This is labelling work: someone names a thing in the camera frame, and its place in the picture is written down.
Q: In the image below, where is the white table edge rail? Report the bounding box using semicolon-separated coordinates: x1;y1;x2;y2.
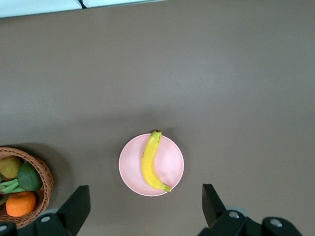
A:
0;0;170;19

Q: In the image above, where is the brown wicker basket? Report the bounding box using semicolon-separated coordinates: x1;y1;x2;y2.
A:
0;147;54;229

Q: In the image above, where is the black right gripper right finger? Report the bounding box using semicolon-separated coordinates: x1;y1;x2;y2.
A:
199;183;303;236

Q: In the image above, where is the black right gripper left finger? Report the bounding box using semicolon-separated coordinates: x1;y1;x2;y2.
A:
18;185;91;236

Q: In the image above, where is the brown table cover mat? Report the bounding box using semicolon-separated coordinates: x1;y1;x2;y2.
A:
0;0;315;236

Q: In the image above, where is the yellow-green pear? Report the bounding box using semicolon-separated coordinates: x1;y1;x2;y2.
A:
0;155;24;179

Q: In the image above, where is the orange fruit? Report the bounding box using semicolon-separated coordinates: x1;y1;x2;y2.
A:
5;191;37;217

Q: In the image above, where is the pink plate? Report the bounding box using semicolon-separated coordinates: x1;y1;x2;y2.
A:
118;133;185;197

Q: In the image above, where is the pink dragon fruit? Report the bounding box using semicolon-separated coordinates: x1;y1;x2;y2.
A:
0;178;25;206

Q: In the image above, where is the yellow banana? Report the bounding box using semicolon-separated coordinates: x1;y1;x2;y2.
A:
141;129;172;193

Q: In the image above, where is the green avocado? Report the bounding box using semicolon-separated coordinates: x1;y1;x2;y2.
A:
17;161;43;192

